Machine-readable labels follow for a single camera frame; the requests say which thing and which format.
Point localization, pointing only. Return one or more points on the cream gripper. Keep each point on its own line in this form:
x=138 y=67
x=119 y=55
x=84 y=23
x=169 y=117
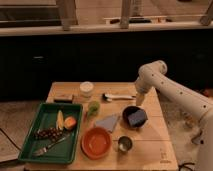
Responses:
x=140 y=97

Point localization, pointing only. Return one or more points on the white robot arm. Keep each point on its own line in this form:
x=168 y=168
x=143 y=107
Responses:
x=153 y=75

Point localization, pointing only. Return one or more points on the dark bowl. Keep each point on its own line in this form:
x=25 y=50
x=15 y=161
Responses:
x=127 y=111

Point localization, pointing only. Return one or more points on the red bowl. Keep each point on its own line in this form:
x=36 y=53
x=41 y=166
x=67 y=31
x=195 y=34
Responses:
x=96 y=143

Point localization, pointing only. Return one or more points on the blue sponge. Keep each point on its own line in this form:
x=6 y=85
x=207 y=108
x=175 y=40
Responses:
x=137 y=119

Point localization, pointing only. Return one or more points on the grey folded cloth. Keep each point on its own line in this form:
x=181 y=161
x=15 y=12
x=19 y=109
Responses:
x=108 y=123

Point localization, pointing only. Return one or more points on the green plastic cup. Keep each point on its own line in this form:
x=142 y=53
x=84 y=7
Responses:
x=93 y=108

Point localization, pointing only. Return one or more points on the small metal cup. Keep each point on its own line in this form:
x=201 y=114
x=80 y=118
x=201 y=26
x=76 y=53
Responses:
x=125 y=144

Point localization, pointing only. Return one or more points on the white lidded jar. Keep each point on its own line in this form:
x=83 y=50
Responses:
x=86 y=89

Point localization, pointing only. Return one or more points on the dark wooden block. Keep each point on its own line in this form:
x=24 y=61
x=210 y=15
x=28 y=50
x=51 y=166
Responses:
x=63 y=99

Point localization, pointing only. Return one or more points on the orange peach fruit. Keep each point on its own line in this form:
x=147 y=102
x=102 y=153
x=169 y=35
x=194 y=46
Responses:
x=69 y=123

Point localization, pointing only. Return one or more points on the yellow banana piece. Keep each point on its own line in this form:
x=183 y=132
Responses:
x=60 y=120

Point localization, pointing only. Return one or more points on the green plastic tray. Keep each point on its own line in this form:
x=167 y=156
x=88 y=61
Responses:
x=45 y=143

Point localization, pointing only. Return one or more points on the bunch of dark grapes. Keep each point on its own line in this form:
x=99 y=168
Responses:
x=51 y=133

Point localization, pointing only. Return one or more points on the metal fork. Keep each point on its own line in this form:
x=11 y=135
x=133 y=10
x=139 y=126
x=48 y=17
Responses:
x=44 y=149

